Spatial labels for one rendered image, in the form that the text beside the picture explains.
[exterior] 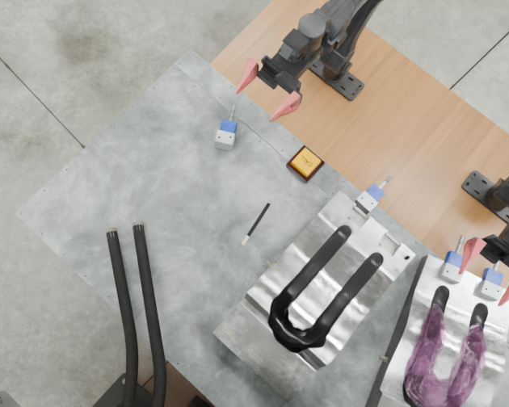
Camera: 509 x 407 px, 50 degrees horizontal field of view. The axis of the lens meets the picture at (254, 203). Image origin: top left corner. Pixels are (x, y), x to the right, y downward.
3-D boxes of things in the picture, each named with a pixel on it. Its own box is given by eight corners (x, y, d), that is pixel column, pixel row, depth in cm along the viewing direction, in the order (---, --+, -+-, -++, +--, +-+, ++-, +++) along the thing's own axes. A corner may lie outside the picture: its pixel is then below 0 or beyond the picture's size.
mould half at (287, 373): (333, 198, 156) (342, 184, 143) (405, 259, 152) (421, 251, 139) (212, 333, 145) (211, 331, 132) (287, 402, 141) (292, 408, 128)
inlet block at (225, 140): (226, 106, 162) (225, 98, 156) (242, 111, 162) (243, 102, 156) (215, 148, 158) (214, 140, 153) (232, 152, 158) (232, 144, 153)
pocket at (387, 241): (383, 232, 148) (387, 230, 145) (398, 245, 147) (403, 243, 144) (373, 245, 147) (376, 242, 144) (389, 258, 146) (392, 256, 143)
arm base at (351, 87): (356, 90, 156) (371, 73, 158) (302, 48, 159) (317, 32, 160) (351, 102, 164) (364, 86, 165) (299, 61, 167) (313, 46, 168)
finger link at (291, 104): (279, 120, 114) (307, 90, 116) (252, 99, 115) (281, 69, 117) (276, 132, 121) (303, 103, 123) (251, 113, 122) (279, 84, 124)
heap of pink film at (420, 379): (426, 300, 143) (436, 296, 136) (490, 329, 142) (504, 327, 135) (390, 394, 137) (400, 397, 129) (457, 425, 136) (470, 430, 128)
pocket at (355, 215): (352, 207, 150) (355, 203, 146) (368, 220, 149) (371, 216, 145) (342, 219, 149) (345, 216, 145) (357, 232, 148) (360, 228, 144)
